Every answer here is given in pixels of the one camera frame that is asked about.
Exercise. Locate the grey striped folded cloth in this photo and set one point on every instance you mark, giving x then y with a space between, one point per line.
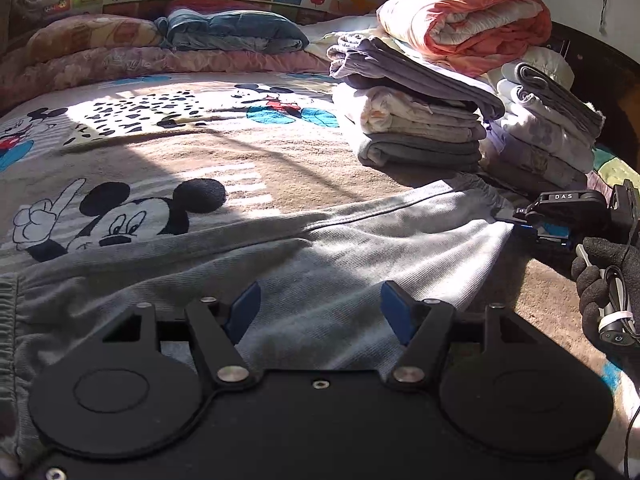
557 97

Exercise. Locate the yellow orange cartoon pillow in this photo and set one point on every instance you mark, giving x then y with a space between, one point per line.
86 32

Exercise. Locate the pink floral quilt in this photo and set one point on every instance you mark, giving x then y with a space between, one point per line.
21 81

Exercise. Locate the cream patterned folded sheet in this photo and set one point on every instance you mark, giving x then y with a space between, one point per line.
386 110

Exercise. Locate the grey sweatpants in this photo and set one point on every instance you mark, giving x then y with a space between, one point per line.
320 272

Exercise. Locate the orange white rolled quilt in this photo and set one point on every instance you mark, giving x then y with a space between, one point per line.
471 37

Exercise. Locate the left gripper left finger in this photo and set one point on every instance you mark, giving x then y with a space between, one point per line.
215 328

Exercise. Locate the lilac patterned folded sheet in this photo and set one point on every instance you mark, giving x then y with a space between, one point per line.
499 148

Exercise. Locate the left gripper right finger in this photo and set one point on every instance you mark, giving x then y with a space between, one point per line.
423 328

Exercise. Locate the black gloved right hand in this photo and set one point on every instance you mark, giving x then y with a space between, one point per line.
593 291

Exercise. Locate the white purple flower folded sheet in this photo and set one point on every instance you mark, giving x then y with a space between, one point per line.
529 120

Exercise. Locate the Mickey Mouse brown blanket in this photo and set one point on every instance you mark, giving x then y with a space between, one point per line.
127 161

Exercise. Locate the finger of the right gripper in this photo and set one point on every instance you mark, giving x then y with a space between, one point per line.
522 216
545 237

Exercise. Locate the blue folded quilt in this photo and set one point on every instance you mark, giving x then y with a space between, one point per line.
234 30

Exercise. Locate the brown folded cloth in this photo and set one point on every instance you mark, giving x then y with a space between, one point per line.
517 180

